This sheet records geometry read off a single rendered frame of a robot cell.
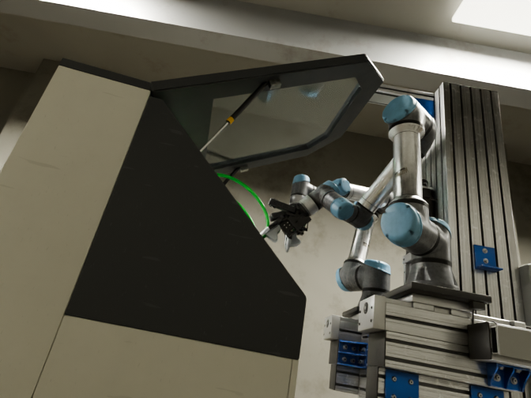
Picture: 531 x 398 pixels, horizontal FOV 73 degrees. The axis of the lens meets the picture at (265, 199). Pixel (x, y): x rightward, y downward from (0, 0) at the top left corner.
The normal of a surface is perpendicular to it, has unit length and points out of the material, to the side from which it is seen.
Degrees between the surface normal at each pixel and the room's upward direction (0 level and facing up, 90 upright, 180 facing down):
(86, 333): 90
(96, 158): 90
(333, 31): 90
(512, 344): 90
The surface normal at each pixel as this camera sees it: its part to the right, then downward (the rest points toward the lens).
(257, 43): -0.17, 0.90
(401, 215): -0.75, -0.27
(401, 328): 0.07, -0.40
